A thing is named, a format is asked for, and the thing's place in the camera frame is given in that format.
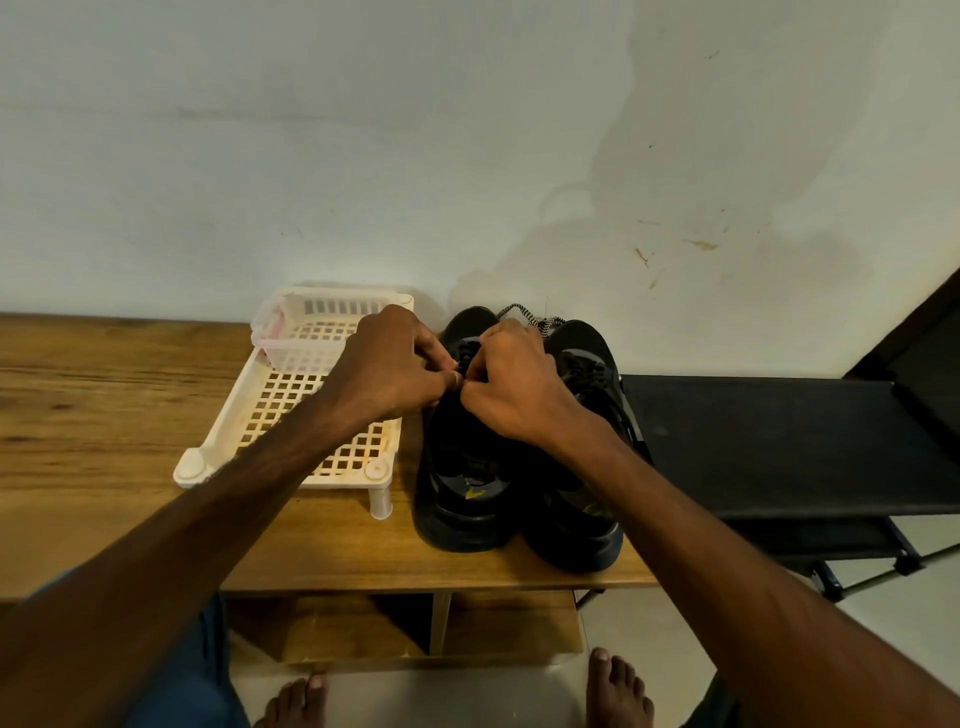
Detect dark door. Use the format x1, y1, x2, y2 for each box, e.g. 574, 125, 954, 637
844, 267, 960, 437

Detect person's left hand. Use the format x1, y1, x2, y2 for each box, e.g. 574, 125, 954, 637
312, 304, 462, 440

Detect person's left forearm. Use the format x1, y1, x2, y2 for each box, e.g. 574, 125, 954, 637
0, 397, 362, 728

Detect person's right forearm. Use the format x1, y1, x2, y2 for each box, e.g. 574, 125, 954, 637
558, 423, 960, 728

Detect low wooden table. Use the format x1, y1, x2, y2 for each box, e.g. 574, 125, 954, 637
0, 312, 662, 669

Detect black shoe rack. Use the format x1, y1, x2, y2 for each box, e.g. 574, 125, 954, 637
619, 373, 960, 603

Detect person's right hand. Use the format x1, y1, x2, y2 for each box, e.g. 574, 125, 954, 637
459, 318, 605, 459

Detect black shoe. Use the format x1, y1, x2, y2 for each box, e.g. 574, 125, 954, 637
517, 318, 654, 576
412, 306, 527, 554

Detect large white plastic tray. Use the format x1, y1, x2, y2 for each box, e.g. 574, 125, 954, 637
172, 285, 417, 522

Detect small white plastic basket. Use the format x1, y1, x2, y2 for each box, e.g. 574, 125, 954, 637
250, 288, 416, 375

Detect person's blue shorts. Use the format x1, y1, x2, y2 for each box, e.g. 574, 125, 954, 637
120, 600, 744, 728

